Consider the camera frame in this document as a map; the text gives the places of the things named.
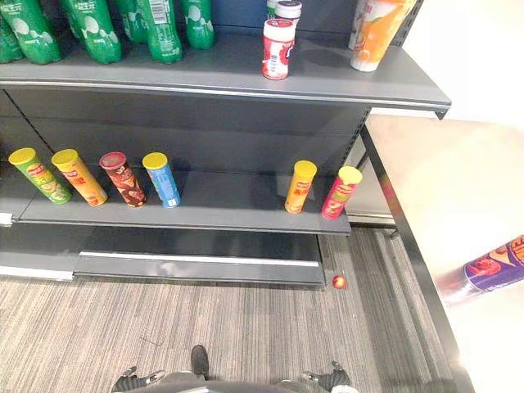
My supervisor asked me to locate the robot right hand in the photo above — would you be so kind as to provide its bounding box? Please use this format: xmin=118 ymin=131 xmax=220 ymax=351
xmin=300 ymin=359 xmax=358 ymax=393

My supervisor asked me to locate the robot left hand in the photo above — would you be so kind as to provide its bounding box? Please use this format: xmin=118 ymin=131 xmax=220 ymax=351
xmin=111 ymin=365 xmax=167 ymax=393

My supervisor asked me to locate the grey base shelf board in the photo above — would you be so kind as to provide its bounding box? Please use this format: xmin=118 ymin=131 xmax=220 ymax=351
xmin=72 ymin=226 xmax=328 ymax=288

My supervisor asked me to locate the pink red chips can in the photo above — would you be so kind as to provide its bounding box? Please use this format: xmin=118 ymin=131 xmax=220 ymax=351
xmin=320 ymin=165 xmax=364 ymax=221

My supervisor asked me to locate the purple chips can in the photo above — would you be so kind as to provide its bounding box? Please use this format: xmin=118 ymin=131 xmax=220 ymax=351
xmin=435 ymin=234 xmax=524 ymax=307

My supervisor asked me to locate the orange chips can yellow lid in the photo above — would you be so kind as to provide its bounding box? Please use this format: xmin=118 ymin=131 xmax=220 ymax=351
xmin=51 ymin=148 xmax=109 ymax=207
xmin=284 ymin=160 xmax=318 ymax=215

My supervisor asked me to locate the grey short shelf board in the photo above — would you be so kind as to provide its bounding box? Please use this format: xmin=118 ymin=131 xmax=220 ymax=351
xmin=16 ymin=163 xmax=353 ymax=237

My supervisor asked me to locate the dark red chips can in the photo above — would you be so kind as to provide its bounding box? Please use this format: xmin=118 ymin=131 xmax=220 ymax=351
xmin=98 ymin=151 xmax=148 ymax=209

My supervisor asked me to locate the blue chips can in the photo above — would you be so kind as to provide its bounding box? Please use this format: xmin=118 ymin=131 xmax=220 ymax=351
xmin=141 ymin=151 xmax=183 ymax=210

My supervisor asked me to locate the green chips can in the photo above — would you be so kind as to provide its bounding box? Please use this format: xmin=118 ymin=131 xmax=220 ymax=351
xmin=7 ymin=147 xmax=73 ymax=206

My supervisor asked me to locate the grey shelf back panel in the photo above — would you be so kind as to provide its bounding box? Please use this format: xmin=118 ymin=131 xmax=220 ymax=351
xmin=0 ymin=86 xmax=372 ymax=178

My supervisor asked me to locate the grey long shelf board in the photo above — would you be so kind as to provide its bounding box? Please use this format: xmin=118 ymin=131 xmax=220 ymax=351
xmin=0 ymin=31 xmax=452 ymax=120

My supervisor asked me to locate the red white gum jar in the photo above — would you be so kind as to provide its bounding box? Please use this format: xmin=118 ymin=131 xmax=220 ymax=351
xmin=261 ymin=18 xmax=297 ymax=81

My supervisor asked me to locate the white lid gum jar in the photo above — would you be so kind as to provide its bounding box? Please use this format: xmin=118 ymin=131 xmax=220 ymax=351
xmin=274 ymin=0 xmax=304 ymax=26

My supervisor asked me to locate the dark robot left foot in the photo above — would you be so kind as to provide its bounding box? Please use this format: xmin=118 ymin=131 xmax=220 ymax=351
xmin=190 ymin=344 xmax=210 ymax=380

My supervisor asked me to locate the grey robot torso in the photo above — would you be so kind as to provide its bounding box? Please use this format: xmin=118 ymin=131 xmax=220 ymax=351
xmin=151 ymin=370 xmax=318 ymax=393

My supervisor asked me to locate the orange drink cup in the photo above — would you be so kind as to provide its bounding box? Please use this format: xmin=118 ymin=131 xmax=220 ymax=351
xmin=350 ymin=0 xmax=418 ymax=73

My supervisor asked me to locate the green soda bottle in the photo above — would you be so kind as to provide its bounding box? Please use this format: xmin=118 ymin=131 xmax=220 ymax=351
xmin=0 ymin=16 xmax=25 ymax=65
xmin=0 ymin=0 xmax=63 ymax=66
xmin=59 ymin=0 xmax=124 ymax=66
xmin=179 ymin=0 xmax=216 ymax=51
xmin=134 ymin=0 xmax=184 ymax=66
xmin=113 ymin=0 xmax=145 ymax=46

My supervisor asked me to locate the white red drink cup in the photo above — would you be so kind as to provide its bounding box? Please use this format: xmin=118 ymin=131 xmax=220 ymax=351
xmin=347 ymin=0 xmax=372 ymax=52

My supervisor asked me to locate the white table black frame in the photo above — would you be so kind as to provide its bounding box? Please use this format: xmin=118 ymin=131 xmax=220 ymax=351
xmin=359 ymin=113 xmax=524 ymax=393

